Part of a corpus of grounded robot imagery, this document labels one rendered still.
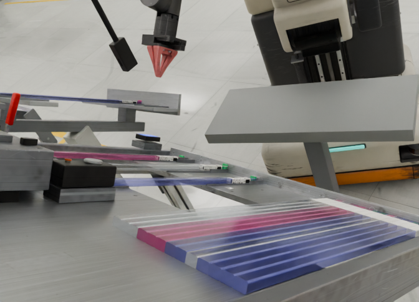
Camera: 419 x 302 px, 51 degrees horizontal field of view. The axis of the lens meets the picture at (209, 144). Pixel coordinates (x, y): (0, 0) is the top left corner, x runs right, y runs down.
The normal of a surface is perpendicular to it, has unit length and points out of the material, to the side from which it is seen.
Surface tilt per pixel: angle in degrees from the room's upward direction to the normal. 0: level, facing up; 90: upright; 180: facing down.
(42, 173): 90
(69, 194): 90
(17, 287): 44
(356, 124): 0
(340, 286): 90
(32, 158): 90
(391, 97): 0
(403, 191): 0
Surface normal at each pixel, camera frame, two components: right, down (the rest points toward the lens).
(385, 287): 0.73, 0.18
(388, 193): -0.34, -0.73
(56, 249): 0.17, -0.98
